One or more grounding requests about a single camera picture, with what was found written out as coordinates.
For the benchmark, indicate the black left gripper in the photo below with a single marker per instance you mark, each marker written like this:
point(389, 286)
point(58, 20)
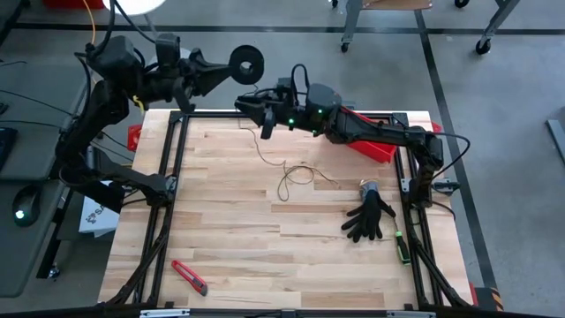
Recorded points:
point(183, 88)

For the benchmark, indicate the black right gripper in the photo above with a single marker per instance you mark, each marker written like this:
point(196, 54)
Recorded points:
point(287, 110)

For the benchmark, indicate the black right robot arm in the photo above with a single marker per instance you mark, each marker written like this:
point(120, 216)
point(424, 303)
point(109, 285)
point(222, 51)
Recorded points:
point(388, 132)

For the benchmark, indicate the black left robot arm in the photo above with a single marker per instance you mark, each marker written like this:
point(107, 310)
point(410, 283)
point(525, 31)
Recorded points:
point(106, 106)

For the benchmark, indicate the round white table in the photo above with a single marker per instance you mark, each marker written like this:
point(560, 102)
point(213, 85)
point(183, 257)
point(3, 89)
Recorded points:
point(132, 5)

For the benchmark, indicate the red plastic bin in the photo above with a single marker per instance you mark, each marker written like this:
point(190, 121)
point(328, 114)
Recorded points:
point(375, 150)

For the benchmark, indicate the grey wood-topped cart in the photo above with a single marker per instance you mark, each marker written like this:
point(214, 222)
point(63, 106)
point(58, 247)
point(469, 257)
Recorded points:
point(353, 17)

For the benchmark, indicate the red flat object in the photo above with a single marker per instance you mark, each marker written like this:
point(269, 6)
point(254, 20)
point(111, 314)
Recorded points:
point(70, 3)

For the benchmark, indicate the black work glove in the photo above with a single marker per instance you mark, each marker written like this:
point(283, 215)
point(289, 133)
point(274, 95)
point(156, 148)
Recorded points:
point(371, 216)

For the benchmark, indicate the red utility knife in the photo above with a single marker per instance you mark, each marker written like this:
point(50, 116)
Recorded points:
point(190, 277)

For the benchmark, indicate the white printed box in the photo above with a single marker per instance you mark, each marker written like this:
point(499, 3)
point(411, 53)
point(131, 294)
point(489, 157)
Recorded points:
point(95, 218)

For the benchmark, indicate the grey desk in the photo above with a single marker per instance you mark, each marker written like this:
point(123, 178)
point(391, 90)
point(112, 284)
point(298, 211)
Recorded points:
point(35, 132)

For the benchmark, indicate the green black screwdriver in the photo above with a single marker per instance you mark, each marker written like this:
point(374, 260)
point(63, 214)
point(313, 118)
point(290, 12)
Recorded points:
point(402, 252)

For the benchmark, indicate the black computer mouse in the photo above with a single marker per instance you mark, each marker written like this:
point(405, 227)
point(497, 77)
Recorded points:
point(26, 205)

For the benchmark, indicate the black desk leg with caster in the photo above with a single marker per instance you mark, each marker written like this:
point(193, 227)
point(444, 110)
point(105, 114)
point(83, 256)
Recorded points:
point(48, 252)

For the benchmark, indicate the grey wheeled cart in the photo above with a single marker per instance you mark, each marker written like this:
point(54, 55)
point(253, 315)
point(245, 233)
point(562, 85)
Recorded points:
point(501, 17)

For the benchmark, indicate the black orange striped block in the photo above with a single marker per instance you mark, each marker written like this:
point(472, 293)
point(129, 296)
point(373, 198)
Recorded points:
point(485, 298)

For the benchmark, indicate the black aluminium table frame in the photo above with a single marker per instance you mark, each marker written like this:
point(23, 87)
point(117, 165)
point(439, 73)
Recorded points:
point(207, 115)

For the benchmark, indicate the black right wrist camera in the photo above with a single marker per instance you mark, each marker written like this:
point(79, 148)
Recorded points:
point(284, 86)

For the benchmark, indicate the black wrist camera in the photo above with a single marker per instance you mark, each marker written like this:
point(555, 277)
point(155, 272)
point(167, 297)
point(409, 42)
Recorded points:
point(167, 48)
point(284, 86)

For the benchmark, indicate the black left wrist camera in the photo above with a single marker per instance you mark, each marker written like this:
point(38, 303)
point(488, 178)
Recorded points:
point(167, 48)

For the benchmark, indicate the silver metal bracket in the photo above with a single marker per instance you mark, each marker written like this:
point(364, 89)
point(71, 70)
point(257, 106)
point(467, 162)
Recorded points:
point(410, 314)
point(163, 313)

